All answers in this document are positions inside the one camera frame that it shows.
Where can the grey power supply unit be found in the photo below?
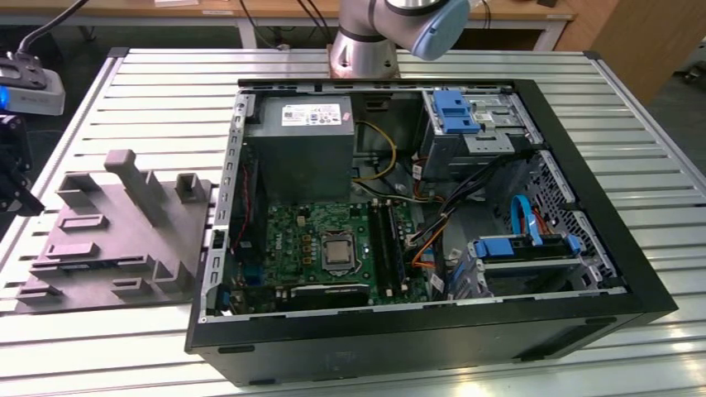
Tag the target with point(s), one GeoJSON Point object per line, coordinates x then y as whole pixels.
{"type": "Point", "coordinates": [298, 165]}

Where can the white four-pin power socket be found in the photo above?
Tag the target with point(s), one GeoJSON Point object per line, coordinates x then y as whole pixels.
{"type": "Point", "coordinates": [300, 220]}

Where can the hard disk in blue carrier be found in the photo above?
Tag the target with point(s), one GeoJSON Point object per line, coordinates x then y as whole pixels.
{"type": "Point", "coordinates": [496, 248]}

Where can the black PC case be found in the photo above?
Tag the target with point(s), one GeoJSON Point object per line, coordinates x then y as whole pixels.
{"type": "Point", "coordinates": [386, 351]}

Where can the blue plastic drive bracket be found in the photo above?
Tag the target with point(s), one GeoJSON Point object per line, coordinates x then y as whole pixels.
{"type": "Point", "coordinates": [452, 111]}

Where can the small white box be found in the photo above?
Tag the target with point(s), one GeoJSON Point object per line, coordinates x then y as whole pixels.
{"type": "Point", "coordinates": [175, 3]}

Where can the silver CPU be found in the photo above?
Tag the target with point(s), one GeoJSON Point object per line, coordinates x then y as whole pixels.
{"type": "Point", "coordinates": [339, 253]}

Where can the wooden desk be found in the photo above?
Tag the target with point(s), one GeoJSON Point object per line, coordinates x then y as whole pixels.
{"type": "Point", "coordinates": [109, 10]}

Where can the white board power connector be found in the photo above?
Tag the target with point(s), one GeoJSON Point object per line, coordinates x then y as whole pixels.
{"type": "Point", "coordinates": [411, 242]}

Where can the blue empty disk carrier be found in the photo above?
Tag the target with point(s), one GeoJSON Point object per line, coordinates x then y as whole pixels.
{"type": "Point", "coordinates": [458, 281]}

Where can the black graphics card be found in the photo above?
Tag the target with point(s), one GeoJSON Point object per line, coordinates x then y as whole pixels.
{"type": "Point", "coordinates": [331, 291]}

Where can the RAM slot with white clips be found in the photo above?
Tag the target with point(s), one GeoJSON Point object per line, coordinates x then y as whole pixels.
{"type": "Point", "coordinates": [383, 256]}

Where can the metal drive cage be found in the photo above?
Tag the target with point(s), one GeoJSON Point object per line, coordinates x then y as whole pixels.
{"type": "Point", "coordinates": [491, 142]}

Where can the wooden cabinet panel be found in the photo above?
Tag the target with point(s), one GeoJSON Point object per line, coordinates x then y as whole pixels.
{"type": "Point", "coordinates": [639, 41]}

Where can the CPU socket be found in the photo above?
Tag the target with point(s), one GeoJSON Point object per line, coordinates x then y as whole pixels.
{"type": "Point", "coordinates": [338, 237]}

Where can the blue VGA port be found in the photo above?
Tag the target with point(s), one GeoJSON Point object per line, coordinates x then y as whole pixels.
{"type": "Point", "coordinates": [224, 301]}

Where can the black chair base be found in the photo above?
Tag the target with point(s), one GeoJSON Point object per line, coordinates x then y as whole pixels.
{"type": "Point", "coordinates": [695, 74]}

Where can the green motherboard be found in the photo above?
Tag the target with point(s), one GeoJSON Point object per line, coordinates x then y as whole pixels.
{"type": "Point", "coordinates": [287, 231]}

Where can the metal disk bay cage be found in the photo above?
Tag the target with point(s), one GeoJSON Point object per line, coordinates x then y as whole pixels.
{"type": "Point", "coordinates": [528, 264]}

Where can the grey parts rack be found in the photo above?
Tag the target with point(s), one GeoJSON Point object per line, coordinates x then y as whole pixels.
{"type": "Point", "coordinates": [127, 231]}

